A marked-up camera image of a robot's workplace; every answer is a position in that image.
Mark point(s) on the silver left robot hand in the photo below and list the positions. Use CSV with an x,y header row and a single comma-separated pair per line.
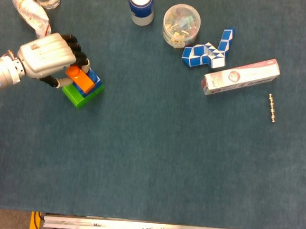
x,y
46,55

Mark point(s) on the orange toy block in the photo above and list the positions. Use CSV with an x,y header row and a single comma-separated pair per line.
x,y
84,81

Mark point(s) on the green toy block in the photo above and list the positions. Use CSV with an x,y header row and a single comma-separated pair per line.
x,y
76,98

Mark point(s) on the blue toy block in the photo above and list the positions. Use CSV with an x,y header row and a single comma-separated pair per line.
x,y
95,76

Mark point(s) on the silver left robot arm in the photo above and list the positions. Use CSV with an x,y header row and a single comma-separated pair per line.
x,y
0,73

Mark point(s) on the crumpled white snack bag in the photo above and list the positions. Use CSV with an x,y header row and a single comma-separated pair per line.
x,y
33,15

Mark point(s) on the blue and white drink can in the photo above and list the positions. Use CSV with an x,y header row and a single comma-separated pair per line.
x,y
141,10

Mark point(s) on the teal felt table cloth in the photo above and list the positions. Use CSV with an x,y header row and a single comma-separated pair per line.
x,y
150,146

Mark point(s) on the clear jar of colourful clips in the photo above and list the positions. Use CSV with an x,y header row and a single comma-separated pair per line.
x,y
181,24

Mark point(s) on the blue and white snake puzzle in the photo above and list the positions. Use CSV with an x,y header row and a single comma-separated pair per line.
x,y
197,54

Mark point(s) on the white and pink toothpaste box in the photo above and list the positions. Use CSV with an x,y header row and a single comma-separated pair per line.
x,y
240,76

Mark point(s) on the small beaded metal rod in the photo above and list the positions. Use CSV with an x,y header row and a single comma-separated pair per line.
x,y
272,108

